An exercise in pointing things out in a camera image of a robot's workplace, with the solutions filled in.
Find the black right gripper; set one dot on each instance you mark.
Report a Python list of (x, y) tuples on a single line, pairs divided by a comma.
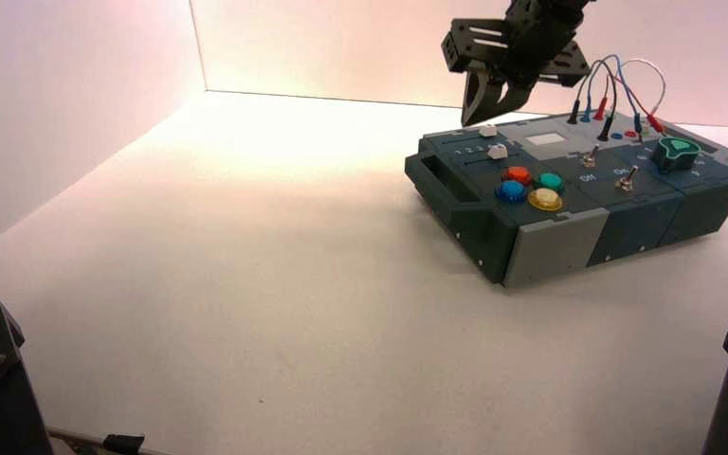
[(533, 44)]

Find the plain white slider knob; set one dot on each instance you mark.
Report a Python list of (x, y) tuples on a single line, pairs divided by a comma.
[(498, 151)]

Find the white slider knob blue triangle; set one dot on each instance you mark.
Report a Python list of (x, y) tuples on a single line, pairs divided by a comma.
[(487, 130)]

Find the white rectangular display window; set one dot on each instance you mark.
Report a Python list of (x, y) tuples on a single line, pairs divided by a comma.
[(545, 139)]

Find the orange round push button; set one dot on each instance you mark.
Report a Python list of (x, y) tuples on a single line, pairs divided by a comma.
[(516, 174)]

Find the blue round push button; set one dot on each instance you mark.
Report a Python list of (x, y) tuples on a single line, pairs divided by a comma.
[(511, 190)]

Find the green round push button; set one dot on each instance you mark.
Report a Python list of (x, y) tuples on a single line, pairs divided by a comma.
[(550, 181)]

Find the yellow round push button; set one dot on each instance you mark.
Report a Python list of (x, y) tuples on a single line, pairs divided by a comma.
[(545, 199)]

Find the dark teal grey control box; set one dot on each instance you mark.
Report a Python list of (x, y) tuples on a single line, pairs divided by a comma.
[(552, 245)]

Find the green rotary knob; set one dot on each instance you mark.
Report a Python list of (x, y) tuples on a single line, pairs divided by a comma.
[(675, 154)]

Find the black clip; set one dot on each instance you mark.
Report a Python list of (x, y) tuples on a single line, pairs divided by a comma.
[(122, 444)]

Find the grey rod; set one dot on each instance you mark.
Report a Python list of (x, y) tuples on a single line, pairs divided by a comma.
[(75, 436)]

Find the silver metal toggle switch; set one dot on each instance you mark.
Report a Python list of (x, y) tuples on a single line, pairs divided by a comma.
[(588, 160), (624, 183)]

